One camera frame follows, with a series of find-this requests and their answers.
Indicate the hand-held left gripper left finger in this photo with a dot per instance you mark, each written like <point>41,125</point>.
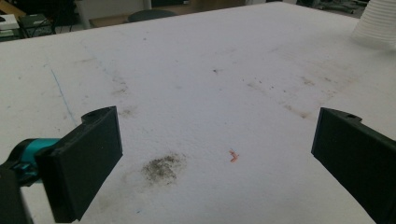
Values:
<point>81,168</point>

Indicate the small white box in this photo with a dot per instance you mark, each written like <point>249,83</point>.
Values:
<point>7,22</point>

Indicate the black round stool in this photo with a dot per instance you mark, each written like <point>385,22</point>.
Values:
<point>152,15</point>

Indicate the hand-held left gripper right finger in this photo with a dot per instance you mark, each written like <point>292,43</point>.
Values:
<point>358,158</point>

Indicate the white metal stand leg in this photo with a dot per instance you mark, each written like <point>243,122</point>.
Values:
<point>83,14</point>

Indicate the stack of translucent plastic cups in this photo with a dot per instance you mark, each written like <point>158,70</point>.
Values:
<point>378,21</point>

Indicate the white foam mat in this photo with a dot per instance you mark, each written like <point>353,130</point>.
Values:
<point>202,93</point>

